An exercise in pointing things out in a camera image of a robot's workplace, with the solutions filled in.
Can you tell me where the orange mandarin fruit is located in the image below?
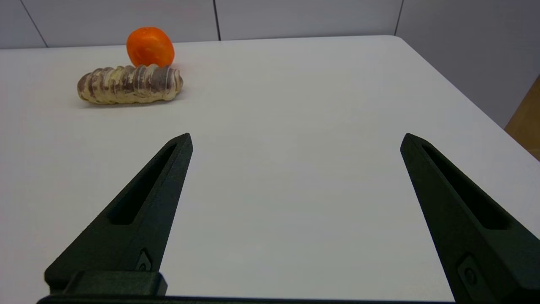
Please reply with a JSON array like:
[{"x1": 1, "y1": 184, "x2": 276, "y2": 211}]
[{"x1": 126, "y1": 27, "x2": 176, "y2": 68}]

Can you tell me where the brown striped bread roll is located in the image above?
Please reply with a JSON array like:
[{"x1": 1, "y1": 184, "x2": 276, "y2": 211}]
[{"x1": 76, "y1": 64, "x2": 184, "y2": 105}]

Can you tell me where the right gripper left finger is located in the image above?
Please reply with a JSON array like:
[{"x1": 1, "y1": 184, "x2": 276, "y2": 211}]
[{"x1": 44, "y1": 133, "x2": 194, "y2": 295}]

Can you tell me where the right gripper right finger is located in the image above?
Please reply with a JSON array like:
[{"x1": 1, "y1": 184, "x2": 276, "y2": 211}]
[{"x1": 400, "y1": 133, "x2": 540, "y2": 304}]

